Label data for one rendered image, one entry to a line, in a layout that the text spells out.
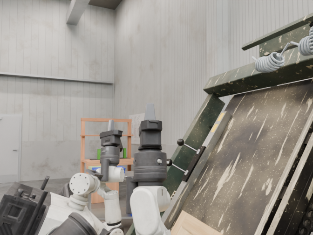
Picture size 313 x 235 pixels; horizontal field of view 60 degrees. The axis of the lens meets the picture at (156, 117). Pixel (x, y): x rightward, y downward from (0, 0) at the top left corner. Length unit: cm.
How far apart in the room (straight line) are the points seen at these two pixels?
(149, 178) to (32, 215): 33
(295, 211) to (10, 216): 78
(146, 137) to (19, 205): 40
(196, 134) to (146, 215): 102
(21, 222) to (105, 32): 1036
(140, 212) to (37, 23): 1013
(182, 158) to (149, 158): 91
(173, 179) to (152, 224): 93
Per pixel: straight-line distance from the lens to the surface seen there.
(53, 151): 1001
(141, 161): 69
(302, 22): 104
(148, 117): 74
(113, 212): 127
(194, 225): 119
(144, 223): 68
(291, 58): 124
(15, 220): 87
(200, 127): 164
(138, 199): 68
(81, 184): 90
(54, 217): 84
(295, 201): 87
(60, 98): 1009
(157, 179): 69
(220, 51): 487
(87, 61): 1050
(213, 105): 170
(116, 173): 122
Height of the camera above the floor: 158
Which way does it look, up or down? 3 degrees up
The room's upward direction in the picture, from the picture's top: straight up
